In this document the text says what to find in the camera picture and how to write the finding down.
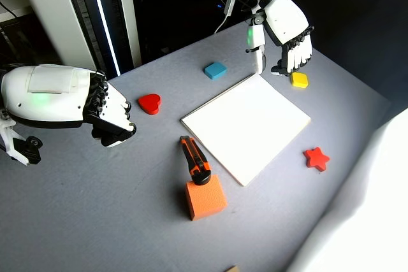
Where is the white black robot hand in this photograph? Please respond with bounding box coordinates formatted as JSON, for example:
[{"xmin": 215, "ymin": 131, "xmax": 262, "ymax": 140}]
[
  {"xmin": 0, "ymin": 64, "xmax": 138, "ymax": 148},
  {"xmin": 244, "ymin": 0, "xmax": 315, "ymax": 77}
]

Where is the orange black utility knife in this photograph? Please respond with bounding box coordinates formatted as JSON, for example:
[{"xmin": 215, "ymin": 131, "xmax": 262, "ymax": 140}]
[{"xmin": 180, "ymin": 135, "xmax": 212, "ymax": 186}]

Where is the orange foam block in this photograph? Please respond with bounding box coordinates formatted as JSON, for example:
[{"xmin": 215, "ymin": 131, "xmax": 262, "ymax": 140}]
[{"xmin": 184, "ymin": 175, "xmax": 228, "ymax": 221}]

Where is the yellow rounded block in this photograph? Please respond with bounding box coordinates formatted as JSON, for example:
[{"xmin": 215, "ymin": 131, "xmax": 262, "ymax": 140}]
[{"xmin": 289, "ymin": 71, "xmax": 309, "ymax": 89}]

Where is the white cabinet with light strip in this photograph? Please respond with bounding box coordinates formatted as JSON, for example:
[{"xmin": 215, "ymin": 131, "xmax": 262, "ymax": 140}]
[{"xmin": 12, "ymin": 0, "xmax": 143, "ymax": 77}]

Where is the blue rounded block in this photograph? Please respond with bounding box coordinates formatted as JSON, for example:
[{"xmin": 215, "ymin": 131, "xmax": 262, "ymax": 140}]
[{"xmin": 203, "ymin": 61, "xmax": 228, "ymax": 81}]

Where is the red heart block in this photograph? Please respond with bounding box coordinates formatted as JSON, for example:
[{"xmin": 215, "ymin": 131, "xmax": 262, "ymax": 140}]
[{"xmin": 137, "ymin": 93, "xmax": 163, "ymax": 115}]

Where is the grey tablecloth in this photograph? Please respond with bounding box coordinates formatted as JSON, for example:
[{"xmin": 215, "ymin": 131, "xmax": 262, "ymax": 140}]
[{"xmin": 0, "ymin": 20, "xmax": 393, "ymax": 272}]

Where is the red star block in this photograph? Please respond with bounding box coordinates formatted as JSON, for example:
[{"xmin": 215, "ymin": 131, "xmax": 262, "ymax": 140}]
[{"xmin": 302, "ymin": 147, "xmax": 331, "ymax": 173}]

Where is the blurred white shell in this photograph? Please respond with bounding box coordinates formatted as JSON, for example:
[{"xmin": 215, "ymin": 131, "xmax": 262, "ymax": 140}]
[{"xmin": 285, "ymin": 106, "xmax": 408, "ymax": 272}]

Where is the white power strip cable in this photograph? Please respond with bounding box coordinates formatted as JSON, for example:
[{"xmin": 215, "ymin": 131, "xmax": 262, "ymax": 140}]
[{"xmin": 214, "ymin": 13, "xmax": 231, "ymax": 34}]

